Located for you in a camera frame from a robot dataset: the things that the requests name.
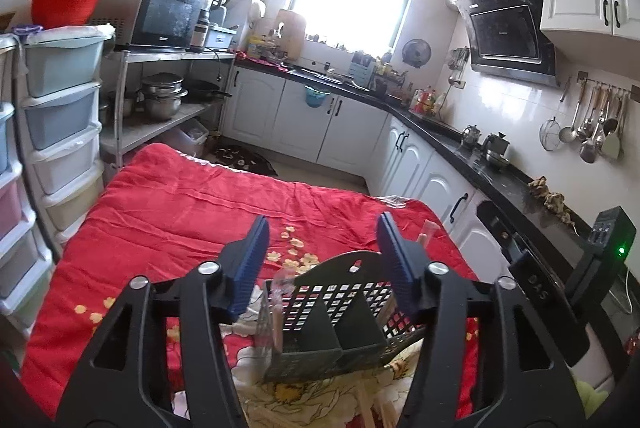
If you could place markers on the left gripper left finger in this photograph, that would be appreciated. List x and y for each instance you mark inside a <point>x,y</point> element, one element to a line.
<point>122,379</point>

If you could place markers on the steel kettle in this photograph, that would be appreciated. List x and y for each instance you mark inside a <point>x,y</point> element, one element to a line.
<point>470,137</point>

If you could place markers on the brown rag on counter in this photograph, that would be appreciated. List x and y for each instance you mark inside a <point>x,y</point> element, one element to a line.
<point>554,202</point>

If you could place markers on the red plastic basin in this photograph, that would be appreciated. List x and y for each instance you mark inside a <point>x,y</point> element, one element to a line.
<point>60,13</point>

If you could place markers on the stainless pots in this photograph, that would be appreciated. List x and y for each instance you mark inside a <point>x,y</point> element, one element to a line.
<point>162,95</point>

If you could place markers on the steel ladle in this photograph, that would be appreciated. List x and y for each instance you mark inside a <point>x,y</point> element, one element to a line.
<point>588,150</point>

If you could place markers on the wooden cutting board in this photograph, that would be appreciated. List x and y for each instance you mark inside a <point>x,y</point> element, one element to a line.
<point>291,28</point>

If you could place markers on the red floral tablecloth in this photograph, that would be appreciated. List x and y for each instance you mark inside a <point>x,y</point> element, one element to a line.
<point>162,215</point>

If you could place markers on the black range hood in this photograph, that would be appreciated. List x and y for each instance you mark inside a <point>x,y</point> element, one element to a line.
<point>505,40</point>

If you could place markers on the plastic drawer tower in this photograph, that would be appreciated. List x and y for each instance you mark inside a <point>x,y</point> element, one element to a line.
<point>56,91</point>
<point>26,260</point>

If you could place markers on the plastic drawer tower right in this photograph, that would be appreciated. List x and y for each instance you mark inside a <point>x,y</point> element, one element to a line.
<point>56,91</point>

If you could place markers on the black microwave oven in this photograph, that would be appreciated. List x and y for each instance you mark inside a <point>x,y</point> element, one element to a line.
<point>149,23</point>

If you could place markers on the dark teapot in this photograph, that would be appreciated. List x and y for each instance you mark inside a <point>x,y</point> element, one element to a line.
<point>494,149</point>

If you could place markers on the blue hanging basket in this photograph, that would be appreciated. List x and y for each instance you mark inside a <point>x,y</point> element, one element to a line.
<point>315,98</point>

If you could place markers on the metal shelf rack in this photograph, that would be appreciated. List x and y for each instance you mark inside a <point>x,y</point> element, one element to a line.
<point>121,73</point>

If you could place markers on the chopsticks pair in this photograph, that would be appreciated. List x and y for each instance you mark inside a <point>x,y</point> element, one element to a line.
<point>282,287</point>
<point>374,406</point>
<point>430,231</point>

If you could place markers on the plastic drawer tower left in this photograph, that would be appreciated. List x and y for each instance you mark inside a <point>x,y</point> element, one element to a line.
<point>26,260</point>

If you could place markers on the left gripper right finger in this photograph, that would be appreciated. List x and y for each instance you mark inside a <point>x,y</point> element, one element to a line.
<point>521,378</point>

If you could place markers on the small wall fan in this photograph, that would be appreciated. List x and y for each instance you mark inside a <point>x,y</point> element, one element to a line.
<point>416,53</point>

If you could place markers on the dark green utensil basket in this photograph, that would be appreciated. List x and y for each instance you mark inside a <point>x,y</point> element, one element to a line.
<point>342,317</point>

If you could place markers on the blender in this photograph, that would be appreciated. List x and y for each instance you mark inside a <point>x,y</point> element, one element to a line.
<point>212,0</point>

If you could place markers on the metal strainer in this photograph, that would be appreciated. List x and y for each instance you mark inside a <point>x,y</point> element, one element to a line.
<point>549,131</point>

